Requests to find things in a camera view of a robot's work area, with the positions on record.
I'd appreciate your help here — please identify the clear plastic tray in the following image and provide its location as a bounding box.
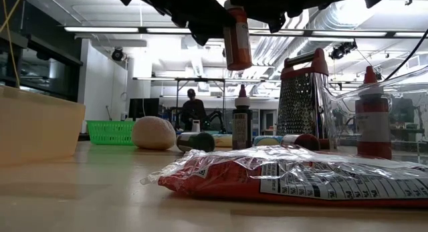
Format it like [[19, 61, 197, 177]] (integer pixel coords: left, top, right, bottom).
[[322, 65, 428, 166]]

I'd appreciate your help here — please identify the red snack bag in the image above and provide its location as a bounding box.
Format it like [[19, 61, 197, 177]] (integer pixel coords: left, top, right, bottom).
[[140, 145, 428, 209]]

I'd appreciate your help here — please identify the black ceiling spotlight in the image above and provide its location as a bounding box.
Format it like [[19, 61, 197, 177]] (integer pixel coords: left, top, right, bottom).
[[329, 40, 358, 61], [111, 47, 125, 62]]

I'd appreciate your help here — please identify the green food colouring bottle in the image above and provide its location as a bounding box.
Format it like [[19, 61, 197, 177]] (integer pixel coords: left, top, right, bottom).
[[176, 131, 216, 153]]

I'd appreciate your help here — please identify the metal box grater red trim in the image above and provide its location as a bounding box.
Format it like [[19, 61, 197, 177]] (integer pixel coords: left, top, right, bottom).
[[276, 47, 335, 150]]

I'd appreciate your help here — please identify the green plastic basket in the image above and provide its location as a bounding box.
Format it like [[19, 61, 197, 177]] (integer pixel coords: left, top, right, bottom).
[[86, 120, 136, 146]]

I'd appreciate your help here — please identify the ceiling light strip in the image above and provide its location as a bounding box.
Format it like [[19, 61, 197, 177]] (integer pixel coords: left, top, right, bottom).
[[393, 31, 428, 38], [311, 30, 388, 37], [64, 26, 140, 34]]

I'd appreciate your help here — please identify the yellow extension cable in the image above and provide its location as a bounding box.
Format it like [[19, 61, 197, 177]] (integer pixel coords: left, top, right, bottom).
[[0, 0, 25, 89]]

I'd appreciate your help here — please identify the purple food colouring bottle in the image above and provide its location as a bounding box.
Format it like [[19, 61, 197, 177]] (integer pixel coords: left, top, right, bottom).
[[232, 84, 253, 150]]

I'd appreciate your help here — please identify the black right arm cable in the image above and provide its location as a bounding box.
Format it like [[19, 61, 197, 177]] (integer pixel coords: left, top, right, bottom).
[[384, 29, 428, 81]]

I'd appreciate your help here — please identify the pink sugared toy bread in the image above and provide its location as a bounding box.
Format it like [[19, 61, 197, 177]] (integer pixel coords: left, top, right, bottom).
[[132, 116, 177, 151]]

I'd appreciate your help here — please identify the black monitor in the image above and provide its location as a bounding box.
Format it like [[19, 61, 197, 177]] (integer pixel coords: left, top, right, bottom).
[[128, 98, 160, 121]]

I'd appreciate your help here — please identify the person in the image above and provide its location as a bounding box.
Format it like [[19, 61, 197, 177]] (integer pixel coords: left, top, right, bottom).
[[180, 88, 207, 131]]

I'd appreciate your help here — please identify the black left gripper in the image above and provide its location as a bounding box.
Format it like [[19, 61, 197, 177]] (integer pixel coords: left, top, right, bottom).
[[112, 0, 237, 47]]

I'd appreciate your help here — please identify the orange translucent plastic bin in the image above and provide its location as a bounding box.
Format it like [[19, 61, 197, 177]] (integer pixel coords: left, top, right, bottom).
[[0, 84, 86, 168]]

